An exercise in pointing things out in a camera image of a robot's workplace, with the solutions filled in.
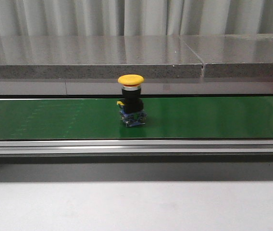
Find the grey stone slab right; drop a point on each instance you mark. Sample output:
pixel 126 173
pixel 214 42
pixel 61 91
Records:
pixel 234 56

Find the green conveyor belt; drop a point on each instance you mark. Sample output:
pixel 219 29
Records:
pixel 187 117

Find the aluminium conveyor side rail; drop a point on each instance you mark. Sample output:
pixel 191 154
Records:
pixel 95 148

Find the white pleated curtain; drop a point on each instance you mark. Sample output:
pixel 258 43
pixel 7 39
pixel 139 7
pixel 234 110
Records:
pixel 135 17

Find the grey stone countertop slab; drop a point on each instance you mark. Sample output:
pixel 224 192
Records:
pixel 96 57

